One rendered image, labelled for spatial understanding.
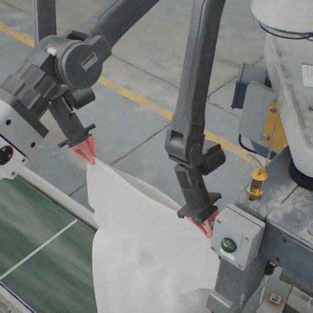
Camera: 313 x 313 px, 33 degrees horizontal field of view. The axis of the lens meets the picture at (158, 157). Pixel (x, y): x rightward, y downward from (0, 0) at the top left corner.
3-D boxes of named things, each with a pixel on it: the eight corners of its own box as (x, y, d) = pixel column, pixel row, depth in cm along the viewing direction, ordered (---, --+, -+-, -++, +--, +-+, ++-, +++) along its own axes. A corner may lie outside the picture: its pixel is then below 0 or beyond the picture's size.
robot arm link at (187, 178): (167, 165, 120) (183, 167, 115) (188, 151, 123) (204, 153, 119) (176, 191, 122) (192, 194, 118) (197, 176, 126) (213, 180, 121)
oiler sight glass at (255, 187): (245, 189, 93) (248, 175, 90) (252, 183, 94) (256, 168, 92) (257, 196, 91) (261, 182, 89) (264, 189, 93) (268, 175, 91)
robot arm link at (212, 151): (162, 137, 118) (189, 148, 112) (198, 115, 124) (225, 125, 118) (171, 180, 124) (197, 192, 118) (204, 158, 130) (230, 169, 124)
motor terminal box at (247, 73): (227, 117, 136) (234, 79, 128) (232, 96, 143) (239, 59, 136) (259, 123, 135) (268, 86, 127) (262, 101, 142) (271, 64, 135)
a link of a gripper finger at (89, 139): (107, 157, 143) (89, 128, 141) (88, 170, 138) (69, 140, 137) (95, 162, 148) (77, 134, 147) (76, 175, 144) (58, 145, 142)
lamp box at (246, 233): (209, 249, 96) (215, 216, 90) (222, 235, 99) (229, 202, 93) (243, 271, 93) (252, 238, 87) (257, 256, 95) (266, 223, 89)
